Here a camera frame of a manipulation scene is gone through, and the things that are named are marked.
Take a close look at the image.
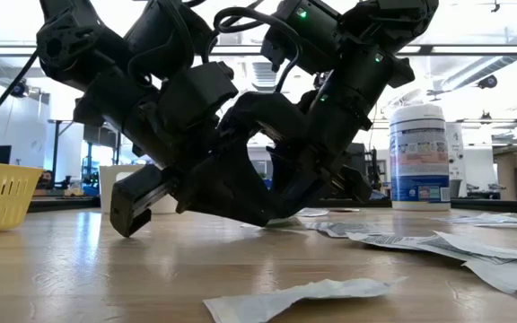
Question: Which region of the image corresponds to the black overhead rig bar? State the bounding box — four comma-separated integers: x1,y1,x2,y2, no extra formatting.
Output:
0,43,517,57

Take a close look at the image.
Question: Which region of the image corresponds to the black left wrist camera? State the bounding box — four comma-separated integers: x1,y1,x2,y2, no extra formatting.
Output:
159,61,240,135

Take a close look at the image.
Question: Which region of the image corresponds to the black background workstation frame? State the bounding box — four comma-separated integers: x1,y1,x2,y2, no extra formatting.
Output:
47,117,125,194

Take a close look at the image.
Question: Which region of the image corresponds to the small crumpled white packet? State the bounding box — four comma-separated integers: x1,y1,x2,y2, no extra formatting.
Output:
203,276,407,323

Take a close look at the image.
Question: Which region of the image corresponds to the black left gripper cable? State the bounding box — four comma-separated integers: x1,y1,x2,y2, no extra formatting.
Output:
213,4,305,94

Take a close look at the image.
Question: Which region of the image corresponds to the person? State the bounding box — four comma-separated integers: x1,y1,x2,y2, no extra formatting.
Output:
36,169,57,190

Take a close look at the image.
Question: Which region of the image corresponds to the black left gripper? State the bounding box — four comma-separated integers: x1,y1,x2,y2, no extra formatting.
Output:
73,66,223,239

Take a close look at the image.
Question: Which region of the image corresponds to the yellow plastic basket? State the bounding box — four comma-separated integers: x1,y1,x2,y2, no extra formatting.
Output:
0,160,44,234

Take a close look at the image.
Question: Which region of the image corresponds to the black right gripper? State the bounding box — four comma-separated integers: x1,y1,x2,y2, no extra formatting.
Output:
220,92,374,221

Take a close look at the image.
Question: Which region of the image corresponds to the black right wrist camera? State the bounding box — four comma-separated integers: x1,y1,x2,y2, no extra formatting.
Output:
260,0,345,75

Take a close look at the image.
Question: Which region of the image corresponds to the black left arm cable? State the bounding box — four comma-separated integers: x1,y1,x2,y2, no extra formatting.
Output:
0,48,39,143

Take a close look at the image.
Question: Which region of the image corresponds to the black ceiling spotlight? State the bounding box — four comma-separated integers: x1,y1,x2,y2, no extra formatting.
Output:
9,79,30,99
477,74,500,90

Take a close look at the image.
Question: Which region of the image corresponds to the grey ventilation duct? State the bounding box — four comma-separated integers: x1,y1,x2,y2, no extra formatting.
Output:
251,60,282,93

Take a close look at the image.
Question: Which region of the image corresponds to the white wipes canister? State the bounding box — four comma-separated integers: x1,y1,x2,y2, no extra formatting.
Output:
388,103,451,212

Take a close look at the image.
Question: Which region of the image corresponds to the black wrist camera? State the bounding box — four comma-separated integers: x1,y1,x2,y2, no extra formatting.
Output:
159,61,240,135
260,0,345,75

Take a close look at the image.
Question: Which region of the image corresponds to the white plastic bin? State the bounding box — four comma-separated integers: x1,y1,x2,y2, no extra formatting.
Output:
99,164,180,215

